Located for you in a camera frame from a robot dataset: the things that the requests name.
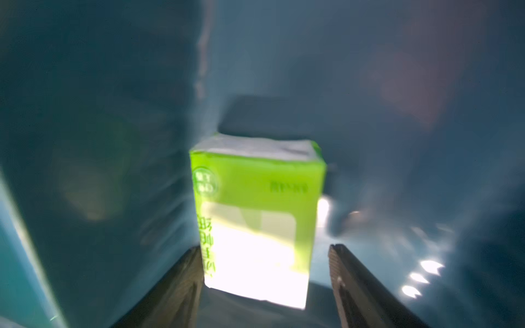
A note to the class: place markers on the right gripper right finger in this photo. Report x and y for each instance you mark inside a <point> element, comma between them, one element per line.
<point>361,299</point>

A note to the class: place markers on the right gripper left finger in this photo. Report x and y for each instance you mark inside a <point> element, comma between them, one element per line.
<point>174,301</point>

